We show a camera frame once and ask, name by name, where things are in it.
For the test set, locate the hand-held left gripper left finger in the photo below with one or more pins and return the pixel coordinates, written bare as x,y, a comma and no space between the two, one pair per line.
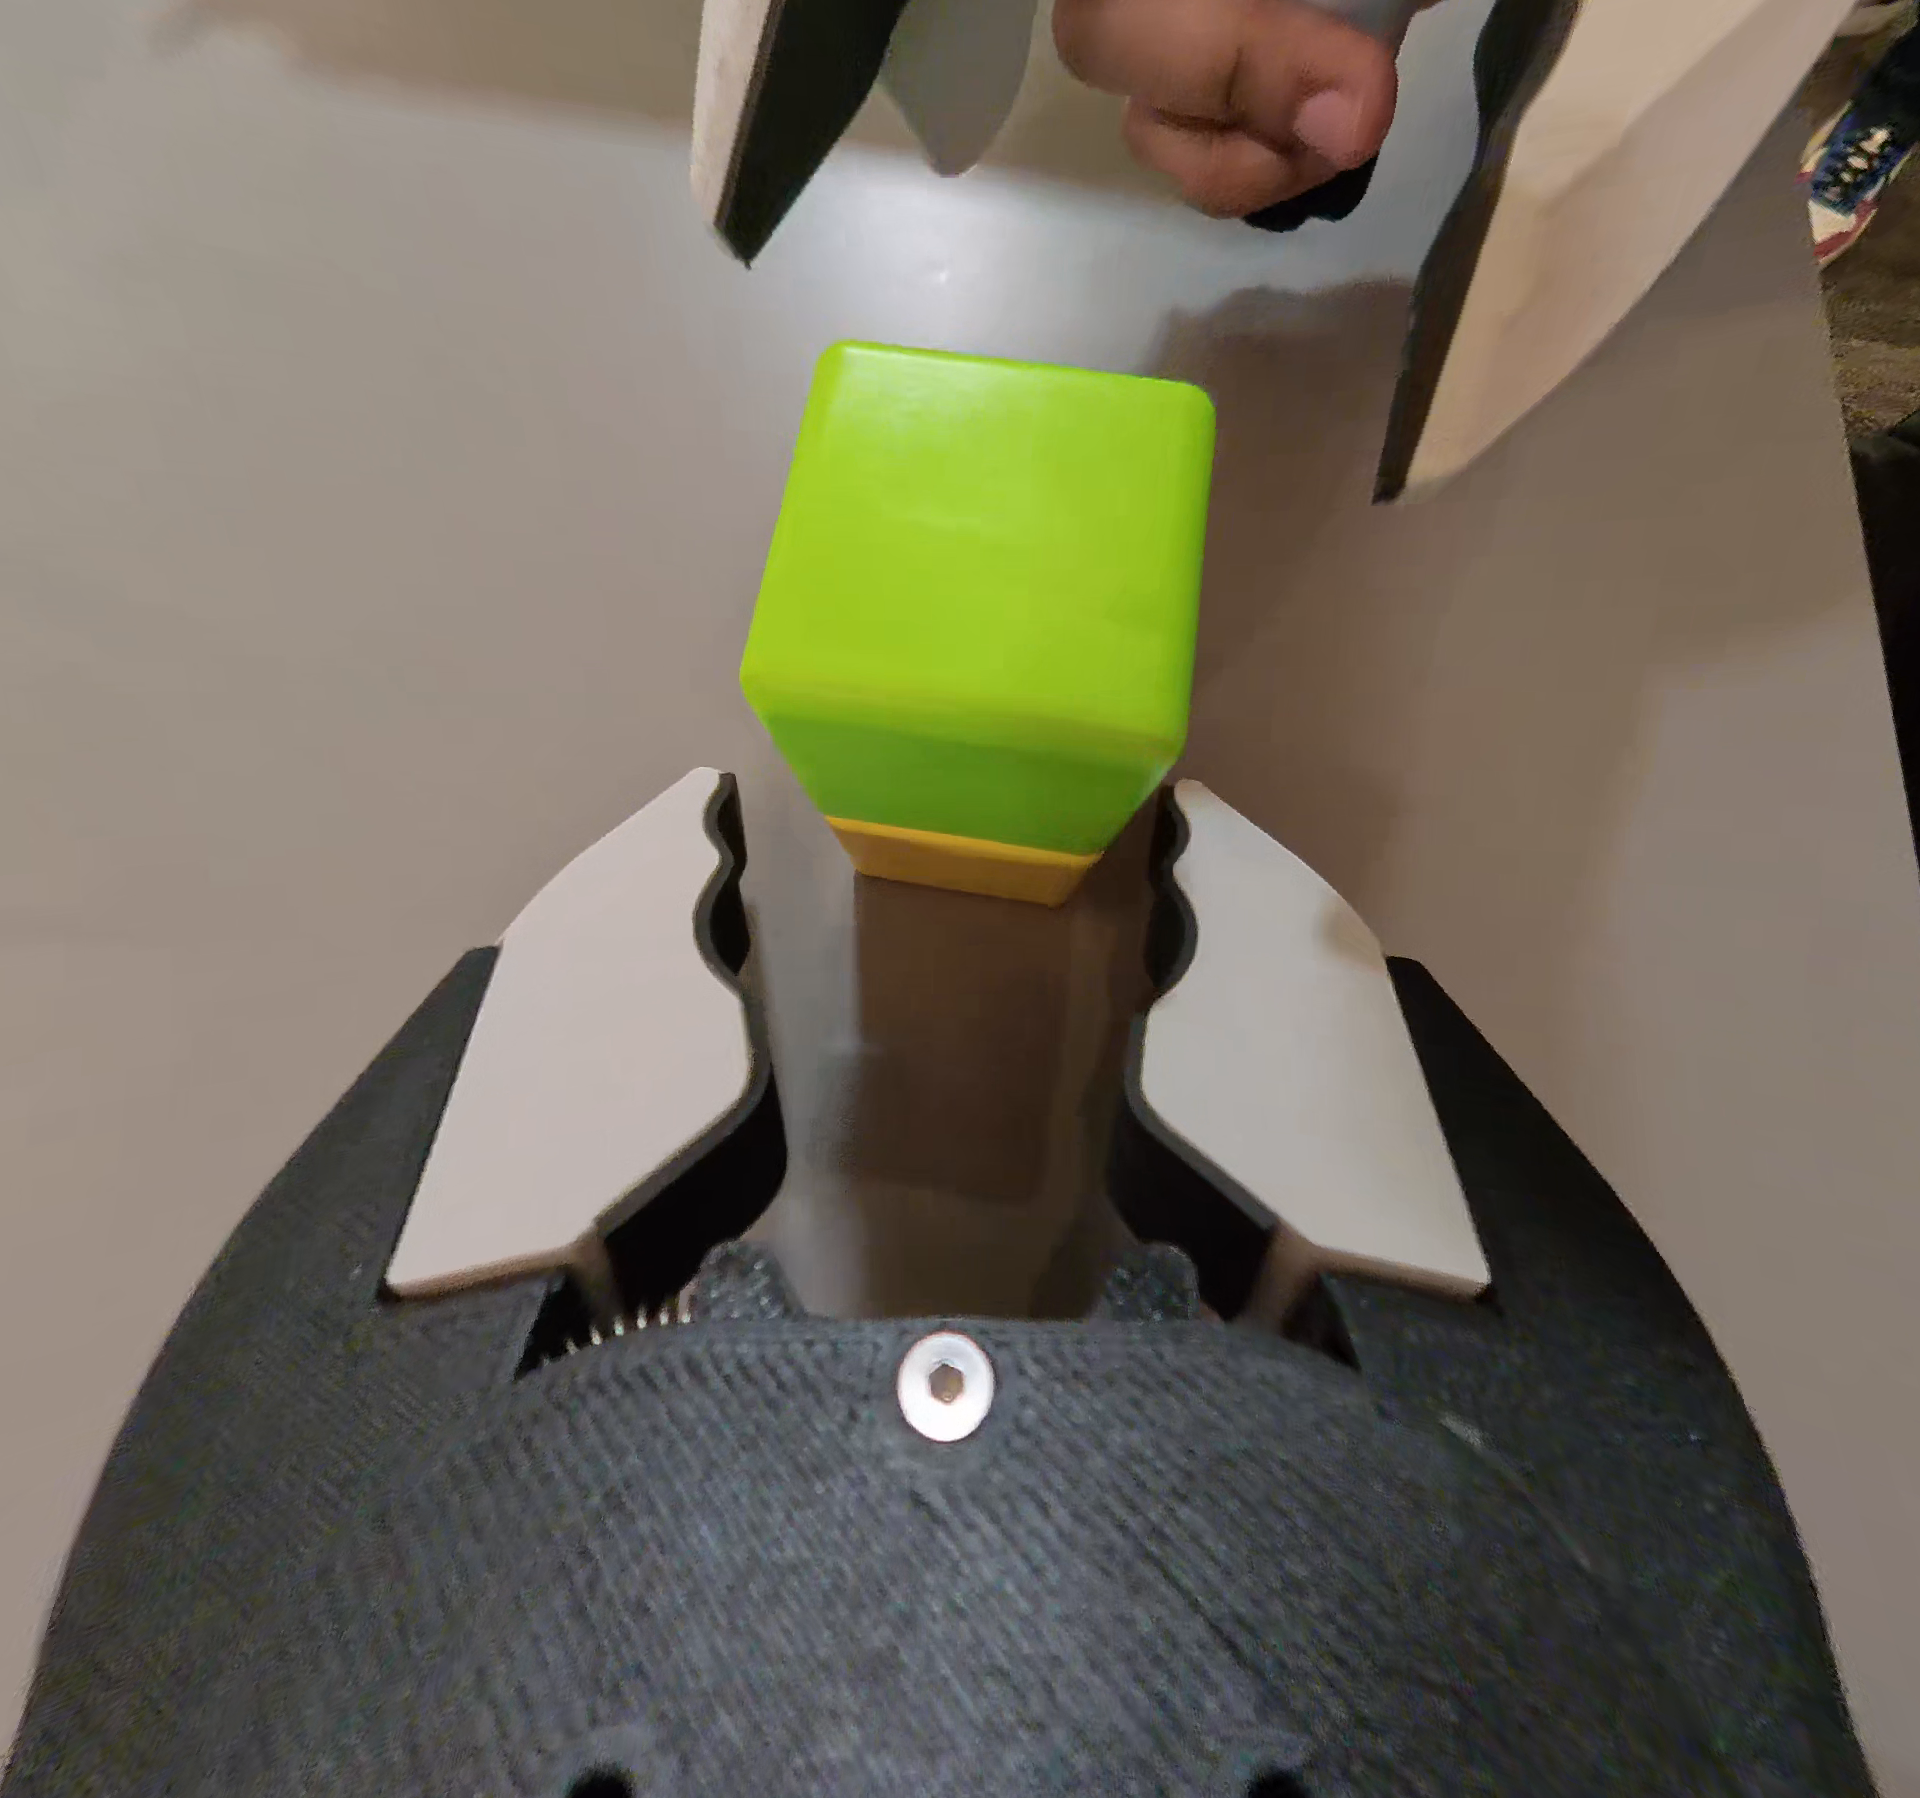
602,1077

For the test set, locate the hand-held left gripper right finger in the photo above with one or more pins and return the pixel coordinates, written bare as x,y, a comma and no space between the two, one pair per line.
1306,1077

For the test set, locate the yellow cube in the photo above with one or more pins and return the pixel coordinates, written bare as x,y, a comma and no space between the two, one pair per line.
961,867

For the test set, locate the lime green cube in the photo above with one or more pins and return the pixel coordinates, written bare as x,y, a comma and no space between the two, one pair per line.
975,583

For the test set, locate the grey desk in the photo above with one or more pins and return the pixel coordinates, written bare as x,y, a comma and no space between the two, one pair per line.
374,478

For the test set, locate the person's right hand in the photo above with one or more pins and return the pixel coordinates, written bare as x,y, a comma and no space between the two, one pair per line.
1200,44

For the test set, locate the person's patterned sneaker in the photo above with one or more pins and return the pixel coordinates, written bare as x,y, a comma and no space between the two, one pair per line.
1853,185

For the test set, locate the person's black clothed legs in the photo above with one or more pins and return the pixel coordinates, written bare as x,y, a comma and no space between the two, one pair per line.
1894,553

